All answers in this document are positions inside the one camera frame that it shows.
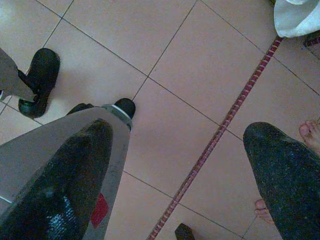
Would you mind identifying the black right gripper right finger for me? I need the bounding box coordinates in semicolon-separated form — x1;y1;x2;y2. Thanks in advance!
242;121;320;240

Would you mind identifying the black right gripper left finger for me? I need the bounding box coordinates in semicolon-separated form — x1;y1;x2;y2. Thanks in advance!
0;118;115;240

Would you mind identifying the bare person foot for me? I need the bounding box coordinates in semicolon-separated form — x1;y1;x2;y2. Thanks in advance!
254;198;276;225
299;119;320;156

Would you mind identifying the dark furniture foot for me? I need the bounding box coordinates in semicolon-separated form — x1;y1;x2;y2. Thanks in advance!
174;222;195;240

